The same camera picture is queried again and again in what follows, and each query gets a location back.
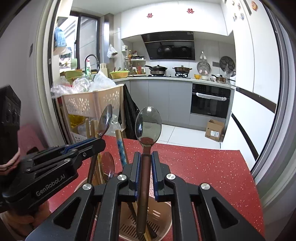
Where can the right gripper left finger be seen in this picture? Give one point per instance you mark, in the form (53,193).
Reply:
(94,213)

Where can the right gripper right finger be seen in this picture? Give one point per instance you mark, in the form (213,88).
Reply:
(198,212)

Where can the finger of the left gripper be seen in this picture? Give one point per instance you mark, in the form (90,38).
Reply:
(87,153)
(79,146)

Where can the grey spoon black handle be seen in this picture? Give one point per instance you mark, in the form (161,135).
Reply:
(108,166)

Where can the clear grey spoon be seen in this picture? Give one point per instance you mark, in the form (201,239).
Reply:
(103,126)

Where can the blue patterned wooden chopstick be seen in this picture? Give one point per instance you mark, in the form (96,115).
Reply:
(121,148)

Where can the dark brown spoon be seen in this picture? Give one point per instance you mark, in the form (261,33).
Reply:
(148,127)

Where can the black kitchen faucet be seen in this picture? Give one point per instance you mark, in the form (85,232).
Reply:
(91,64)

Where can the person's left hand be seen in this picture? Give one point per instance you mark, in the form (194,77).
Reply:
(10,165)

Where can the pink plastic stool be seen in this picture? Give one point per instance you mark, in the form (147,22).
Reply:
(28,141)

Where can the beige perforated storage cart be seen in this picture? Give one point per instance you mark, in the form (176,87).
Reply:
(91,105)

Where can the black hanging cloth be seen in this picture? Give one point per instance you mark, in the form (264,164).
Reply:
(131,111)

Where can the green basket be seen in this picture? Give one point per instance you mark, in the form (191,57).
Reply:
(119,74)

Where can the cardboard box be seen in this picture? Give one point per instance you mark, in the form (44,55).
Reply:
(214,130)

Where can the white refrigerator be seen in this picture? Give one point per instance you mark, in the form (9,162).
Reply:
(257,79)

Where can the black wok on stove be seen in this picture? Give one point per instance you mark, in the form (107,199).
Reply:
(157,70)

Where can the black built-in oven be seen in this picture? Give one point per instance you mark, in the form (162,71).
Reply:
(210,100)

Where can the brown pot on stove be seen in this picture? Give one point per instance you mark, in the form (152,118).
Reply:
(182,71)

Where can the black range hood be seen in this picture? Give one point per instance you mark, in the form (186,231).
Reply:
(170,45)

